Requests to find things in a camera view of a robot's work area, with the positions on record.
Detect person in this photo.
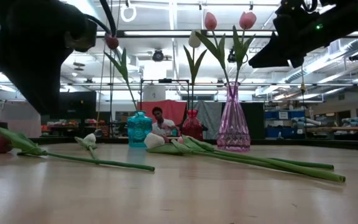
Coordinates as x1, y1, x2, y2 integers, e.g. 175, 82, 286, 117
150, 106, 180, 138

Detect pink artificial tulip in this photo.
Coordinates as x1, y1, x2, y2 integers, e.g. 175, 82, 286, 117
231, 11, 257, 91
171, 134, 335, 171
195, 11, 234, 94

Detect black monitor screen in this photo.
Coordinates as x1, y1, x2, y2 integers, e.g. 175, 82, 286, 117
57, 91, 98, 121

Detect pink glass vase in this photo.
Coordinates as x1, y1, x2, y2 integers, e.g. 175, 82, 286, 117
216, 81, 251, 153

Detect teal glass vase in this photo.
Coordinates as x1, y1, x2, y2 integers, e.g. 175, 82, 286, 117
126, 111, 153, 148

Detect black stand frame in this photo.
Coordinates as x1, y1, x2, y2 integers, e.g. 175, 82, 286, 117
140, 78, 191, 103

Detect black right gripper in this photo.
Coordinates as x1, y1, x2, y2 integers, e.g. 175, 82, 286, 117
249, 0, 323, 68

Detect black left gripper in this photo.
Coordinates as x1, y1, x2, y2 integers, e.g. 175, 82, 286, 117
0, 0, 99, 116

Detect red glass vase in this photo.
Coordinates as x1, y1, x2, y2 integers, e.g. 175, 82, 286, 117
181, 109, 204, 141

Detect black overhead rig beam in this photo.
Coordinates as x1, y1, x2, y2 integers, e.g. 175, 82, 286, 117
0, 29, 358, 39

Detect blue storage bins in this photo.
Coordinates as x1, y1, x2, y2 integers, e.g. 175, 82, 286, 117
264, 110, 303, 139

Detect black ceiling camera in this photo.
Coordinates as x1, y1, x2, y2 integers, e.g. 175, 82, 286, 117
152, 49, 165, 62
227, 48, 248, 65

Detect grey hanging cloth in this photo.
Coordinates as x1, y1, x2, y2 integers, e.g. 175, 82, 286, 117
194, 100, 223, 140

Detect white hanging ring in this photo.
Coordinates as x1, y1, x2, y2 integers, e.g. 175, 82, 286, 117
119, 4, 137, 23

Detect white board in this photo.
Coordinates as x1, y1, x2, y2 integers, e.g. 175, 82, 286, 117
0, 101, 42, 138

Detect red hanging cloth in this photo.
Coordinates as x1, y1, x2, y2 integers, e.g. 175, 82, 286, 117
137, 100, 188, 131

